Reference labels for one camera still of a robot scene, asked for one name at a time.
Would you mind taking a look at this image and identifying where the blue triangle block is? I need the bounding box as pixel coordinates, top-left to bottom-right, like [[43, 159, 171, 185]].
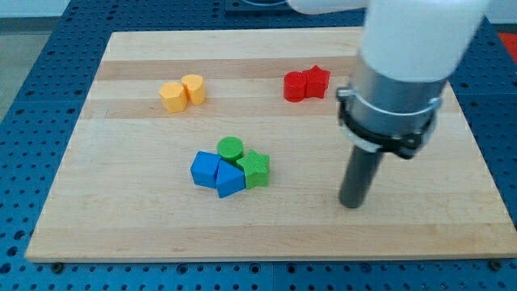
[[216, 160, 246, 199]]

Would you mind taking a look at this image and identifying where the green star block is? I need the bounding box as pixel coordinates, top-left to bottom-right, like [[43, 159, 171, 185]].
[[237, 150, 270, 189]]

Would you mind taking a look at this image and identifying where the red star block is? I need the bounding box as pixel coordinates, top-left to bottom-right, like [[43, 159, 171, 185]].
[[303, 65, 331, 99]]

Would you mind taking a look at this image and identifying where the yellow hexagon block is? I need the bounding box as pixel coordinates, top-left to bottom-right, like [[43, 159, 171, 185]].
[[159, 82, 187, 112]]

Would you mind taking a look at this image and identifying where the green cylinder block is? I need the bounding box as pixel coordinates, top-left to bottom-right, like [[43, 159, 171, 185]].
[[216, 136, 244, 164]]

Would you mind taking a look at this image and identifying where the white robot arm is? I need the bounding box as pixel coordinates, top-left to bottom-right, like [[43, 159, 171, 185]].
[[288, 0, 490, 209]]

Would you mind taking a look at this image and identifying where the blue cube block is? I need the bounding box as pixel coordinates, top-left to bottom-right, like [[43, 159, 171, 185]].
[[190, 151, 221, 188]]

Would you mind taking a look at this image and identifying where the silver flange with black clamp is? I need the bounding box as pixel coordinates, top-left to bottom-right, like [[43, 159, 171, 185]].
[[336, 55, 446, 159]]

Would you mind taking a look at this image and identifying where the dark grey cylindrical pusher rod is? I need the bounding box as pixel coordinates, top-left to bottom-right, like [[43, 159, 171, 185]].
[[339, 145, 384, 209]]

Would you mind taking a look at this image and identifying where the wooden board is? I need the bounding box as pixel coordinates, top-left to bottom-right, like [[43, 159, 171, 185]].
[[25, 27, 516, 263]]

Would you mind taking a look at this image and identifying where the red cylinder block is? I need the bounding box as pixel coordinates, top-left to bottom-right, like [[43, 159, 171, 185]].
[[284, 71, 306, 103]]

